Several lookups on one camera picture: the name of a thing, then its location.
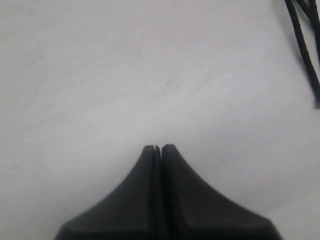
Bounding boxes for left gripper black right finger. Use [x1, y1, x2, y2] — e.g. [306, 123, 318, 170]
[161, 144, 283, 240]

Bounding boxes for black rope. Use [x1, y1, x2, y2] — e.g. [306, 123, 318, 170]
[284, 0, 320, 110]
[294, 0, 320, 66]

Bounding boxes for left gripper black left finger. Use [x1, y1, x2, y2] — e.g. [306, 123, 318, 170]
[55, 145, 162, 240]

